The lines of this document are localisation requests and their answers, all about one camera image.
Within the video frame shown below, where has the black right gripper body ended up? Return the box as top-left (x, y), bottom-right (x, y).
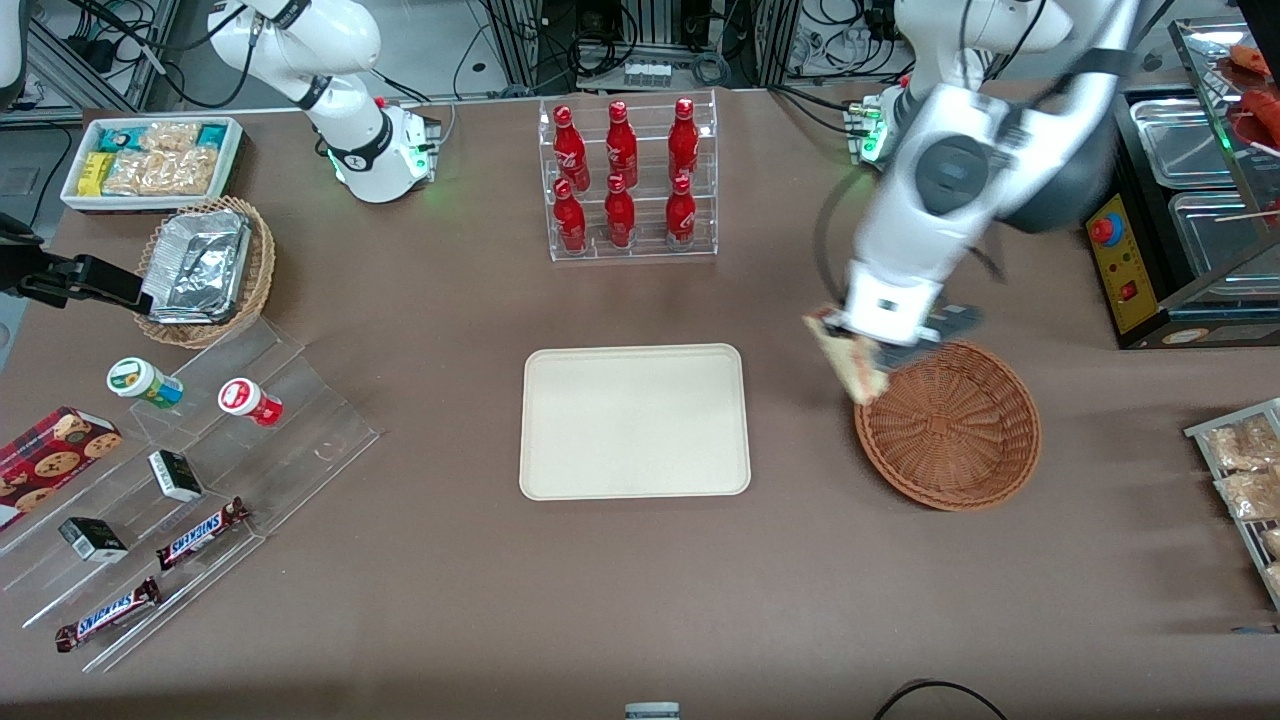
top-left (0, 213), bottom-right (83, 301)

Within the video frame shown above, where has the triangular sandwich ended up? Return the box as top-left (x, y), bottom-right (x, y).
top-left (803, 310), bottom-right (890, 406)

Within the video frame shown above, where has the brown round wicker basket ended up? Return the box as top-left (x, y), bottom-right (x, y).
top-left (854, 340), bottom-right (1042, 512)

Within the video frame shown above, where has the tan wicker basket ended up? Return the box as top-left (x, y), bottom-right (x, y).
top-left (133, 196), bottom-right (276, 349)

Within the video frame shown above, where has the cream rectangular tray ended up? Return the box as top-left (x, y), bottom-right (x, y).
top-left (519, 343), bottom-right (752, 501)

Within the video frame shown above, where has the grey snack tray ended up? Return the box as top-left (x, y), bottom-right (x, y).
top-left (1184, 398), bottom-right (1280, 611)

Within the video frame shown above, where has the white rectangular snack bin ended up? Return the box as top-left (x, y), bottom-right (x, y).
top-left (60, 115), bottom-right (244, 214)

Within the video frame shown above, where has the silver foil pack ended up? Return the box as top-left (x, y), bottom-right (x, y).
top-left (158, 209), bottom-right (253, 263)
top-left (140, 235), bottom-right (248, 324)

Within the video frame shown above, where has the green lidded cup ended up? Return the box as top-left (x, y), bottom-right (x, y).
top-left (107, 357), bottom-right (185, 410)

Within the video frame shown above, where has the clear bag of crackers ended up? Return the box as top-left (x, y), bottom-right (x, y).
top-left (104, 148), bottom-right (218, 197)

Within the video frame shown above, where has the red lidded cup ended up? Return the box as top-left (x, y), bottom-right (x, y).
top-left (218, 378), bottom-right (284, 428)

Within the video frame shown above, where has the red cookie box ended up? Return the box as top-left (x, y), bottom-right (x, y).
top-left (0, 406), bottom-right (123, 531)

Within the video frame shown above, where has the red cola bottle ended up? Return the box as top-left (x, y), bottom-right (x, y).
top-left (668, 97), bottom-right (700, 186)
top-left (605, 100), bottom-right (639, 189)
top-left (553, 180), bottom-right (588, 253)
top-left (665, 175), bottom-right (698, 247)
top-left (553, 105), bottom-right (591, 191)
top-left (604, 174), bottom-right (637, 249)

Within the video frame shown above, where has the clear acrylic bottle rack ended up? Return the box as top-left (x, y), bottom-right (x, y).
top-left (538, 89), bottom-right (719, 263)

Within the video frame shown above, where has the small black box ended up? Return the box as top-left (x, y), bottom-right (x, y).
top-left (148, 449), bottom-right (204, 503)
top-left (58, 516), bottom-right (129, 564)

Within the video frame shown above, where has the black food warmer machine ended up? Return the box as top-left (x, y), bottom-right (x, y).
top-left (1085, 15), bottom-right (1280, 351)

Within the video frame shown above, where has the clear acrylic step display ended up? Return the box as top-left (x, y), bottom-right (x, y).
top-left (0, 318), bottom-right (381, 673)

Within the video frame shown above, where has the snickers bar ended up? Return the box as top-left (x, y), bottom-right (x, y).
top-left (55, 577), bottom-right (162, 653)
top-left (155, 497), bottom-right (251, 572)

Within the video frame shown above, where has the steel warmer pan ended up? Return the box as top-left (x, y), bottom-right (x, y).
top-left (1128, 97), bottom-right (1239, 191)
top-left (1167, 190), bottom-right (1280, 279)

